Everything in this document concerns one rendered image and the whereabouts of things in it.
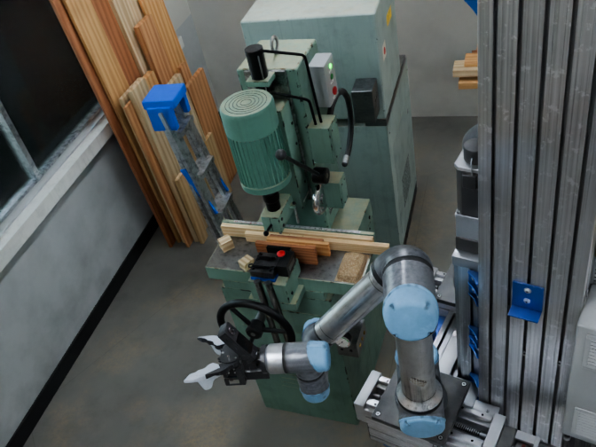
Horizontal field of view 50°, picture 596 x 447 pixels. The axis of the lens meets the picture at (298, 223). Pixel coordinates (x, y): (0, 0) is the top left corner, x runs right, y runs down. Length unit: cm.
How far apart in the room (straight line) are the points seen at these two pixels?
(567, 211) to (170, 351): 239
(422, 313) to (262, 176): 90
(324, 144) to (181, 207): 170
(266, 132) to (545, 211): 92
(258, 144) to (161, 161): 165
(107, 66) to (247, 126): 163
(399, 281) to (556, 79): 51
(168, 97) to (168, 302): 122
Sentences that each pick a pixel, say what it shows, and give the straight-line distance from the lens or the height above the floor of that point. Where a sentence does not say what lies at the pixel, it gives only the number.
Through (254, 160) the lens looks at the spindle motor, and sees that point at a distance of 207.
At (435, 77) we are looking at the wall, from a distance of 450.
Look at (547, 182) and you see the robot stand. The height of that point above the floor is 159.
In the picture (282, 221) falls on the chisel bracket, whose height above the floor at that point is 104.
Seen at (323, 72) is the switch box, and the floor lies 146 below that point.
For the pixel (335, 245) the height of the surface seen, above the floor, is 93.
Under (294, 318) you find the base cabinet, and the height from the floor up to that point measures 67.
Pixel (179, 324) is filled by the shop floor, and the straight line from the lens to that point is 354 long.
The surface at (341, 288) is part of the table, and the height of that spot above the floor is 87.
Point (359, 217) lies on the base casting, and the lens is 260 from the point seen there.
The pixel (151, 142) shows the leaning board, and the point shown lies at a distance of 359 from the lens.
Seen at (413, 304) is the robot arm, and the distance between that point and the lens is 138.
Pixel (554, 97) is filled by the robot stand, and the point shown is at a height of 180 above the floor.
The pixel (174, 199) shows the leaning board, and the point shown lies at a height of 33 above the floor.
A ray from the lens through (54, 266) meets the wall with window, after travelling 343.
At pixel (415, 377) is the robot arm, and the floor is 118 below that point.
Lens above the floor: 248
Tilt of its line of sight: 40 degrees down
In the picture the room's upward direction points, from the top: 14 degrees counter-clockwise
